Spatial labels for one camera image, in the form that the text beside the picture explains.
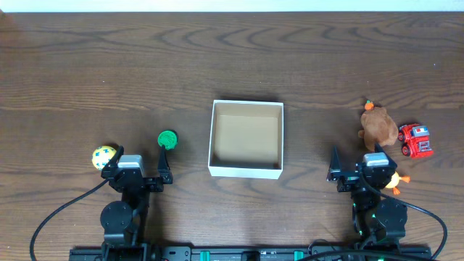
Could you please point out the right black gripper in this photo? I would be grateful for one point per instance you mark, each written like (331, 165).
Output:
(349, 180)

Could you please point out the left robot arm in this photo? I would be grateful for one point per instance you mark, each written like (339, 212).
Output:
(123, 221)

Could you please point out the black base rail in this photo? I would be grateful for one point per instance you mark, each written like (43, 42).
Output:
(186, 253)

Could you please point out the yellow blue patterned ball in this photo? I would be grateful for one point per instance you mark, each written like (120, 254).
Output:
(101, 156)

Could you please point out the red toy fire truck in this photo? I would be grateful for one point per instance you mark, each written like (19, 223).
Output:
(415, 140)

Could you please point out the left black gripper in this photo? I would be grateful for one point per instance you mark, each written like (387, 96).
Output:
(146, 181)

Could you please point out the brown plush toy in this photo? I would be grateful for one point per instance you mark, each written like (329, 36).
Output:
(378, 127)

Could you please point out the yellow rubber duck toy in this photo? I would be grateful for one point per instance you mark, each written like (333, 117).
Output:
(394, 182)

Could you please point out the green knitted ball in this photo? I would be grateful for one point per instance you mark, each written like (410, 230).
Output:
(168, 139)

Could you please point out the white cardboard box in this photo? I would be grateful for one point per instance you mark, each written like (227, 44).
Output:
(246, 139)

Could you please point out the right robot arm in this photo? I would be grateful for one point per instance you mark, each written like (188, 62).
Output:
(379, 221)

